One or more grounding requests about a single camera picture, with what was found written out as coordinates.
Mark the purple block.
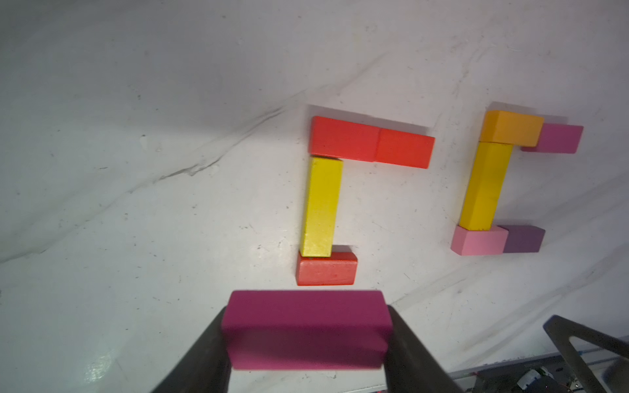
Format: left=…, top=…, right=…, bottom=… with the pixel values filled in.
left=501, top=225, right=545, bottom=254

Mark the red block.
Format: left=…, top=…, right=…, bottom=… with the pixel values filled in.
left=309, top=116, right=380, bottom=162
left=374, top=129, right=436, bottom=169
left=296, top=252, right=358, bottom=286

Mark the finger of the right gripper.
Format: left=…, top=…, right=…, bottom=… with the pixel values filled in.
left=543, top=315, right=628, bottom=392

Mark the magenta block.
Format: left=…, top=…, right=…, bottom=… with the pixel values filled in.
left=221, top=290, right=393, bottom=371
left=520, top=124, right=584, bottom=154

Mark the yellow block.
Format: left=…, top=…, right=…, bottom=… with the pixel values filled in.
left=460, top=142, right=513, bottom=231
left=300, top=157, right=343, bottom=257

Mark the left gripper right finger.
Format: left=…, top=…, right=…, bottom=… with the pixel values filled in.
left=384, top=306, right=464, bottom=393

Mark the orange block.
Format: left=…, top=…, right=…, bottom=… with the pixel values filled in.
left=479, top=111, right=544, bottom=147

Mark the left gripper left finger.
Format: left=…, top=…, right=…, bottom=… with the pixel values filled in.
left=152, top=307, right=232, bottom=393

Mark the pink block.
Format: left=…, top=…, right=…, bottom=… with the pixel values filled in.
left=450, top=226, right=509, bottom=256

